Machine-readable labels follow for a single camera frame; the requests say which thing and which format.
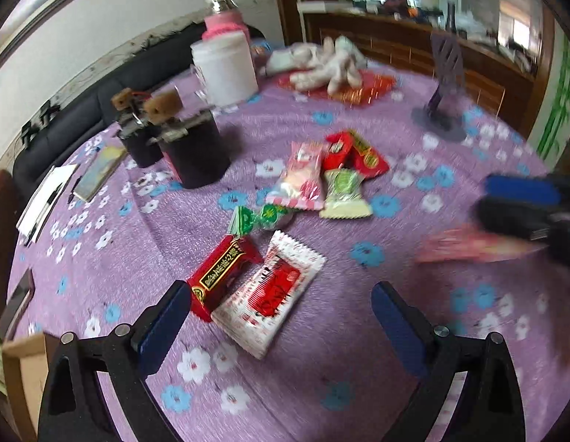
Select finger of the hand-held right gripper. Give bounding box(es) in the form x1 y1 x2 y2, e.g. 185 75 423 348
475 197 552 241
484 173 563 206

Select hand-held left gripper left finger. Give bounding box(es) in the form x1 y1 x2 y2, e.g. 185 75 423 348
37 280 193 442

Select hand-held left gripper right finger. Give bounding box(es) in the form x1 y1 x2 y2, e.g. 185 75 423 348
370 281 527 442

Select pink snack packet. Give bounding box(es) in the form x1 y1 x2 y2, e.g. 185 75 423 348
416 228 549 268
266 142 326 210

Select red packet with yellow label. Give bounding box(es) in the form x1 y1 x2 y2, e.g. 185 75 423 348
186 235 263 322

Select white and red snack packet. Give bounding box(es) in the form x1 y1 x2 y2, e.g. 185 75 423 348
211 230 326 360

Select cardboard box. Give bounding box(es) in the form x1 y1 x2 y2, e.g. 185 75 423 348
1 334 60 442

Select green and white snack packet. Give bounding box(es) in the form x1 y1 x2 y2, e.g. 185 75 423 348
319 169 373 219

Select green candy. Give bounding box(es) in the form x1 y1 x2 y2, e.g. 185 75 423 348
227 203 295 236

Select long red snack packet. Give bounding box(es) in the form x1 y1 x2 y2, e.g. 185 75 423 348
347 130 389 178

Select small red snack packet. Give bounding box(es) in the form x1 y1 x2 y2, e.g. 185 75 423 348
322 131 354 171

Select purple floral tablecloth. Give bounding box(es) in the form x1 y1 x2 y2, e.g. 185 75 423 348
6 39 570 442

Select purple phone stand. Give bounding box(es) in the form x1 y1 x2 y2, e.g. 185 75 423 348
411 32 467 141

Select dark smartphone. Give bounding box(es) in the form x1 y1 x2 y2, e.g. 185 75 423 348
0 268 35 341

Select smartphone on table edge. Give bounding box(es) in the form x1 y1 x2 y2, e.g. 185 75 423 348
73 146 128 202

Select white papers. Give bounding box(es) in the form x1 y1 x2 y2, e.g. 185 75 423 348
16 164 78 246

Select large black device cork top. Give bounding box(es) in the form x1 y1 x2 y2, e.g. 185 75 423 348
144 92 232 189

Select red foil packet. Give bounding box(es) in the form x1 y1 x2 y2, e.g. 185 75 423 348
278 71 398 104

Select brown chair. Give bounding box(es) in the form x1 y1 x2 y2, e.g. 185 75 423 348
0 170 23 314

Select small black device cork top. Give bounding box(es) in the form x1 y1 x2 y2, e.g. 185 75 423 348
111 88 165 169

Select wooden cabinet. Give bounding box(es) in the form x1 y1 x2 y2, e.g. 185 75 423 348
271 0 555 143

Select dark toy figures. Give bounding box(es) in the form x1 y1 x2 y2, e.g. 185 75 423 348
377 0 433 21

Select white gloves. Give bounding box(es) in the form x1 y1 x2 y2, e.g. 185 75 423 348
289 36 368 94

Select black gadget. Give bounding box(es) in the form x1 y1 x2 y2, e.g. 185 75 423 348
20 122 41 149
38 101 61 127

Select black leather sofa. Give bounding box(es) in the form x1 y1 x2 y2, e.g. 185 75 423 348
13 23 267 187

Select white plastic jar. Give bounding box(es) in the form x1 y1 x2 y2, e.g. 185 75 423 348
190 34 259 106

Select pink thermos bottle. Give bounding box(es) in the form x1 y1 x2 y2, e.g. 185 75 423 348
203 0 251 42

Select green bamboo wall sticker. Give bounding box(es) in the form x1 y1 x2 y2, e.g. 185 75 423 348
529 39 570 157

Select framed wall painting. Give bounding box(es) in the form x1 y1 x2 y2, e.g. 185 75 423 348
0 0 94 74

